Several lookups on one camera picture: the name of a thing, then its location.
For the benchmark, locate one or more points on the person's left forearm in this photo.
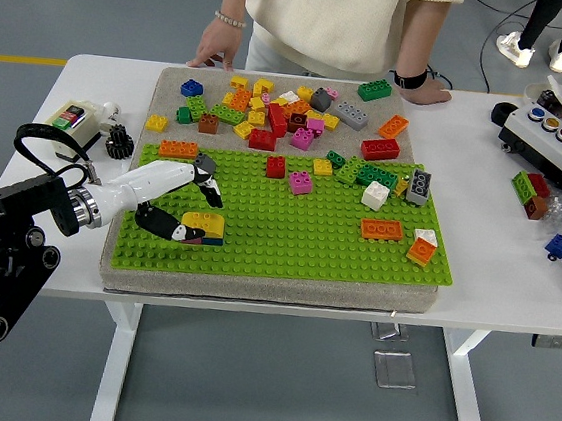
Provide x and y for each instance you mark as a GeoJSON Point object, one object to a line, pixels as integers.
{"type": "Point", "coordinates": [420, 34]}

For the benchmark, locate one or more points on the orange flat long brick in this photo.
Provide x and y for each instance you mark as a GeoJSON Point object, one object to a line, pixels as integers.
{"type": "Point", "coordinates": [381, 230]}

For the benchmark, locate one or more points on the pink square brick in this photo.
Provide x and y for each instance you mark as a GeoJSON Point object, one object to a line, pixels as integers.
{"type": "Point", "coordinates": [191, 242]}
{"type": "Point", "coordinates": [302, 140]}
{"type": "Point", "coordinates": [300, 184]}

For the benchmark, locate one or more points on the person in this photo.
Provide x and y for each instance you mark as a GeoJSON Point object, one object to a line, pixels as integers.
{"type": "Point", "coordinates": [331, 20]}
{"type": "Point", "coordinates": [537, 21]}

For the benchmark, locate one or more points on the person's right hand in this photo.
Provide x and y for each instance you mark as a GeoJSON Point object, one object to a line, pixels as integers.
{"type": "Point", "coordinates": [221, 41]}

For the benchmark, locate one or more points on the dark green long brick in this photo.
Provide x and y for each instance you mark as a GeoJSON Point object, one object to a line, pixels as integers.
{"type": "Point", "coordinates": [378, 177]}

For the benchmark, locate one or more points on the orange two-by-four brick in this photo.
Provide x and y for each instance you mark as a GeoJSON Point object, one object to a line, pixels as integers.
{"type": "Point", "coordinates": [178, 149]}

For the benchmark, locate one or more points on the black gear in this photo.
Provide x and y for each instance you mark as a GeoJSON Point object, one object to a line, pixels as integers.
{"type": "Point", "coordinates": [118, 143]}

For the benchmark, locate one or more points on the red two-by-four brick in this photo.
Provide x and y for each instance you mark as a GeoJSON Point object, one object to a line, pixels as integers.
{"type": "Point", "coordinates": [381, 151]}

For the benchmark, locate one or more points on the dark grey sloped brick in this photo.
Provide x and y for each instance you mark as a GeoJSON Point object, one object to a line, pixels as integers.
{"type": "Point", "coordinates": [206, 162]}
{"type": "Point", "coordinates": [321, 100]}

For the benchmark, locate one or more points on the black wristwatch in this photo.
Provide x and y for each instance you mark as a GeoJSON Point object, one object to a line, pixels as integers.
{"type": "Point", "coordinates": [409, 79]}

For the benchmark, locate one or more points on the grey-brown mat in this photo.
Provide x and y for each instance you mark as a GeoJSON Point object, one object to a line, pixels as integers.
{"type": "Point", "coordinates": [343, 141]}

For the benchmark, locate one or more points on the light green two-by-four brick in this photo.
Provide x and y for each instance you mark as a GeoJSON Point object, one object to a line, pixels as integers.
{"type": "Point", "coordinates": [227, 114]}

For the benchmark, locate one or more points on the blue square brick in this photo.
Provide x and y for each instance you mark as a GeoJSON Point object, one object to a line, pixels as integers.
{"type": "Point", "coordinates": [213, 241]}

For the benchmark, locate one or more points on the clear floor plate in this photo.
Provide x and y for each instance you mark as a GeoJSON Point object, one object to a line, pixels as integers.
{"type": "Point", "coordinates": [389, 331]}
{"type": "Point", "coordinates": [395, 371]}

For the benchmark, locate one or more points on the blue brick with keyring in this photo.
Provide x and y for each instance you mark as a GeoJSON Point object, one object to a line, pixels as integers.
{"type": "Point", "coordinates": [559, 245]}

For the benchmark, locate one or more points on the pink small brick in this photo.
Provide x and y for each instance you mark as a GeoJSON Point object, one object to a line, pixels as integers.
{"type": "Point", "coordinates": [333, 94]}
{"type": "Point", "coordinates": [266, 99]}

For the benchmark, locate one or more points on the brown brick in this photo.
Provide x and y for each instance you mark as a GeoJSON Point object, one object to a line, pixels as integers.
{"type": "Point", "coordinates": [298, 122]}
{"type": "Point", "coordinates": [209, 124]}
{"type": "Point", "coordinates": [536, 208]}

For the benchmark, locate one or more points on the white push-button control box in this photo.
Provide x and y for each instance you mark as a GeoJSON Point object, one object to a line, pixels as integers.
{"type": "Point", "coordinates": [554, 149]}

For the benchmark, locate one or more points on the white square brick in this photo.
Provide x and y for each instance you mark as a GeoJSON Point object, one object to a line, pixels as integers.
{"type": "Point", "coordinates": [375, 196]}

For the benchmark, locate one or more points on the dark green two-by-four brick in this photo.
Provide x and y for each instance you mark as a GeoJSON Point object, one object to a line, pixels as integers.
{"type": "Point", "coordinates": [376, 91]}

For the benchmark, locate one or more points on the red long brick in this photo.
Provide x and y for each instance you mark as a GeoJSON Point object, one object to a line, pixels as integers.
{"type": "Point", "coordinates": [277, 119]}

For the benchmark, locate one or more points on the red square brick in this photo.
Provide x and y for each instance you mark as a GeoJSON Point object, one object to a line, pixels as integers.
{"type": "Point", "coordinates": [276, 168]}

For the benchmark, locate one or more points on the small white part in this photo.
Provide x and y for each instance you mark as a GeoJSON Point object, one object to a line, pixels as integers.
{"type": "Point", "coordinates": [111, 112]}

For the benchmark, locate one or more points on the dark green small brick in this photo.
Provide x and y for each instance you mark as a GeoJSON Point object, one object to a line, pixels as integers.
{"type": "Point", "coordinates": [335, 159]}
{"type": "Point", "coordinates": [184, 116]}

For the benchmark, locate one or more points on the yellow square brick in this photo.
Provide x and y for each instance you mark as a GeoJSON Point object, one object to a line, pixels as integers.
{"type": "Point", "coordinates": [322, 168]}

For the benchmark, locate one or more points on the white table leg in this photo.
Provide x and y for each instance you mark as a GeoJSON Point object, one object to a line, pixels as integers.
{"type": "Point", "coordinates": [463, 390]}
{"type": "Point", "coordinates": [117, 354]}

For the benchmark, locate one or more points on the cream switch box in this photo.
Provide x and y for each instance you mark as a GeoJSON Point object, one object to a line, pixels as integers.
{"type": "Point", "coordinates": [86, 125]}

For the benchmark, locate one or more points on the green studded baseplate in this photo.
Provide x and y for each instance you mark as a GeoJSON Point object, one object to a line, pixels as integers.
{"type": "Point", "coordinates": [306, 253]}

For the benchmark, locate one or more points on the light green long brick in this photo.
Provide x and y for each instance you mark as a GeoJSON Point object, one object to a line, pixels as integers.
{"type": "Point", "coordinates": [349, 172]}

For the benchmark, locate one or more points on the grey two-by-four brick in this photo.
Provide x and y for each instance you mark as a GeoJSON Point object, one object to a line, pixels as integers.
{"type": "Point", "coordinates": [418, 188]}
{"type": "Point", "coordinates": [352, 117]}

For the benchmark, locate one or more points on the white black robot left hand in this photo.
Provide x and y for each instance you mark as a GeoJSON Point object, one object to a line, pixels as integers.
{"type": "Point", "coordinates": [148, 179]}

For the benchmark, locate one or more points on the orange and yellow brick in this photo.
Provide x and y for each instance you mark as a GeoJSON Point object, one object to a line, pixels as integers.
{"type": "Point", "coordinates": [419, 251]}

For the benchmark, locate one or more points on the yellow domed brick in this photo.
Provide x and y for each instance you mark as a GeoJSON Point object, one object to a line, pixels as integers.
{"type": "Point", "coordinates": [206, 223]}

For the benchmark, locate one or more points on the person's left hand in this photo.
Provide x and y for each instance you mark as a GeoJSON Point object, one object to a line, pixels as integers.
{"type": "Point", "coordinates": [426, 94]}

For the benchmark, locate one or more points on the table height control panel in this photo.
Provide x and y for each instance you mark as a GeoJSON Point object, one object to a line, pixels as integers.
{"type": "Point", "coordinates": [558, 342]}

